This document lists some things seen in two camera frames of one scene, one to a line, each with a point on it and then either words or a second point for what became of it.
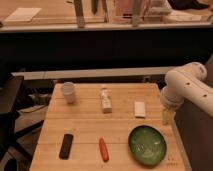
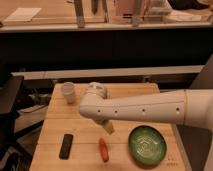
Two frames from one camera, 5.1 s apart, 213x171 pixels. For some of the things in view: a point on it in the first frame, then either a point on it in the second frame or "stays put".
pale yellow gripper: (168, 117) → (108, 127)
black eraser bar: (65, 150) stays put
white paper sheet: (23, 14) stays put
